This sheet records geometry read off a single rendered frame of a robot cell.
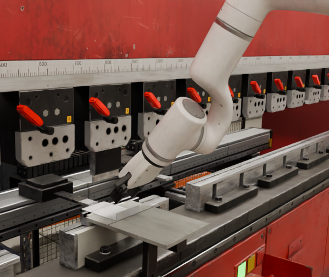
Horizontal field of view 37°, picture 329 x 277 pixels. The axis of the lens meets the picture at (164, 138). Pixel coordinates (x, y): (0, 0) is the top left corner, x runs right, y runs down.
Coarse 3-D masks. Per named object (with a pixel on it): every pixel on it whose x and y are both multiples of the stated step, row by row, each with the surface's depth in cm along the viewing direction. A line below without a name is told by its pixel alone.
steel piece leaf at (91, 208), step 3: (96, 204) 134; (99, 204) 134; (102, 204) 134; (105, 204) 134; (108, 204) 134; (87, 207) 131; (90, 207) 131; (93, 207) 132; (96, 207) 132; (99, 207) 132; (102, 207) 132; (87, 210) 129; (90, 210) 129
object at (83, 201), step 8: (40, 176) 147; (48, 176) 147; (56, 176) 148; (24, 184) 143; (32, 184) 142; (40, 184) 140; (48, 184) 141; (56, 184) 143; (64, 184) 144; (72, 184) 147; (24, 192) 143; (32, 192) 140; (40, 192) 138; (48, 192) 140; (56, 192) 142; (64, 192) 142; (72, 192) 147; (40, 200) 139; (48, 200) 140; (72, 200) 137; (80, 200) 136; (88, 200) 136
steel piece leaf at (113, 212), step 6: (114, 204) 134; (96, 210) 129; (102, 210) 129; (108, 210) 129; (114, 210) 130; (120, 210) 130; (126, 210) 125; (132, 210) 127; (138, 210) 129; (102, 216) 125; (108, 216) 125; (114, 216) 126; (120, 216) 123; (126, 216) 125
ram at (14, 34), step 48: (0, 0) 94; (48, 0) 103; (96, 0) 114; (144, 0) 127; (192, 0) 144; (0, 48) 96; (48, 48) 105; (96, 48) 116; (144, 48) 130; (192, 48) 148; (288, 48) 203
